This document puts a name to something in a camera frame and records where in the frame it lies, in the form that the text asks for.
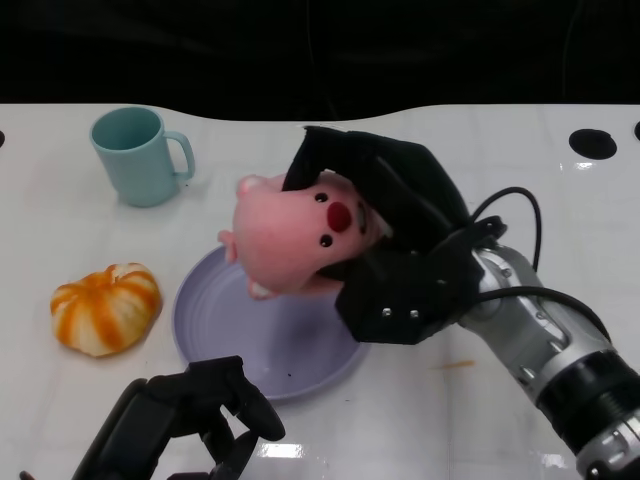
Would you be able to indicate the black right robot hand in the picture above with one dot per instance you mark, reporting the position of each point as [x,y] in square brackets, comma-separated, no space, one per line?
[395,240]

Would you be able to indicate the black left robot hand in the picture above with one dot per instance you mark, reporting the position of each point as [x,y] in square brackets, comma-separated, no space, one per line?
[165,425]

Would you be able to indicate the pink plush doll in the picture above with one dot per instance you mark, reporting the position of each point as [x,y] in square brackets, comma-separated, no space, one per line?
[295,235]

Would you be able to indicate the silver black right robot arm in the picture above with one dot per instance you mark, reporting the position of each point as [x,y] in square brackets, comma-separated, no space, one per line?
[560,350]

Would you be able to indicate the lavender plastic plate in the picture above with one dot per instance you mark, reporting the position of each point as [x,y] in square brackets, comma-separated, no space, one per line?
[270,335]

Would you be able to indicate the orange striped pumpkin toy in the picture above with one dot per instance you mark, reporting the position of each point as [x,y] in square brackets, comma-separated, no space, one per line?
[105,310]

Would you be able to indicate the teal plastic mug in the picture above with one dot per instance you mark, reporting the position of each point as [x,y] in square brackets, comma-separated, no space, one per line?
[135,160]

